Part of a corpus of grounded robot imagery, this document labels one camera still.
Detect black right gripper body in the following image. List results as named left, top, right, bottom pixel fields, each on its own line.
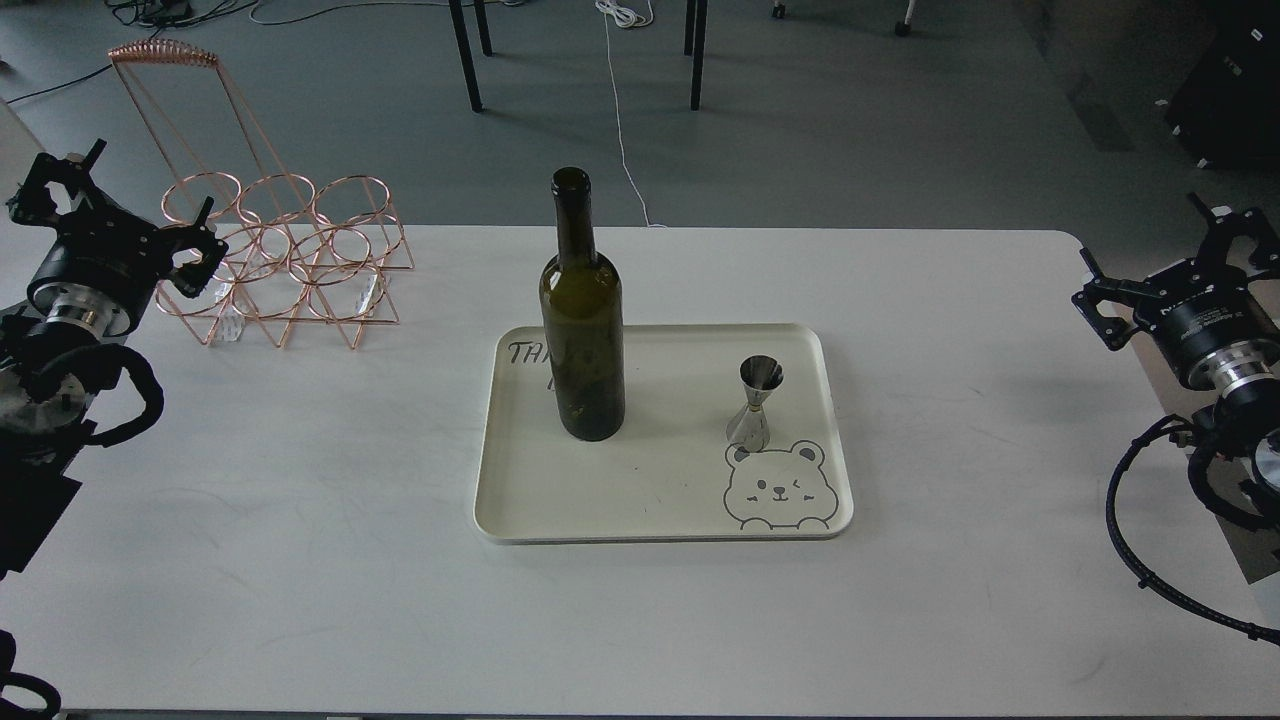
left=1071, top=208, right=1279, bottom=392

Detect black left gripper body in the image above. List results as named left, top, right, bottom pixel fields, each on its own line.
left=6, top=152, right=229, bottom=338

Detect silver metal jigger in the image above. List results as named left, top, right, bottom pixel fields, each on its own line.
left=724, top=355, right=785, bottom=454

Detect dark green wine bottle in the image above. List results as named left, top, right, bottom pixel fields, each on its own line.
left=539, top=167, right=625, bottom=442

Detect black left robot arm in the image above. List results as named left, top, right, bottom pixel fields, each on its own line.
left=1, top=140, right=228, bottom=574

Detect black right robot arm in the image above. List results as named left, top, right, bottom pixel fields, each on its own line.
left=1071, top=193, right=1279, bottom=530

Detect black cabinet on casters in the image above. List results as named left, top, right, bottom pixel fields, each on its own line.
left=1165, top=1, right=1279, bottom=167

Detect black table legs left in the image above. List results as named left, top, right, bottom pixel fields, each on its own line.
left=445, top=0, right=494, bottom=114

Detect black table legs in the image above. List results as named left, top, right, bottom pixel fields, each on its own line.
left=684, top=0, right=709, bottom=111
left=445, top=0, right=494, bottom=114

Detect black table legs right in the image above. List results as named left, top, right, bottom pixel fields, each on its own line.
left=684, top=0, right=709, bottom=111

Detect cream bear tray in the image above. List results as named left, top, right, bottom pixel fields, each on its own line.
left=474, top=323, right=855, bottom=543

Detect black corrugated right cable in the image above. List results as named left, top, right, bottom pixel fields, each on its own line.
left=1105, top=415, right=1280, bottom=647

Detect copper wire wine rack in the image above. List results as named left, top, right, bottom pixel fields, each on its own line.
left=108, top=38, right=416, bottom=350

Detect white floor cable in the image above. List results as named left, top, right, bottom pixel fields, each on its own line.
left=595, top=0, right=669, bottom=229

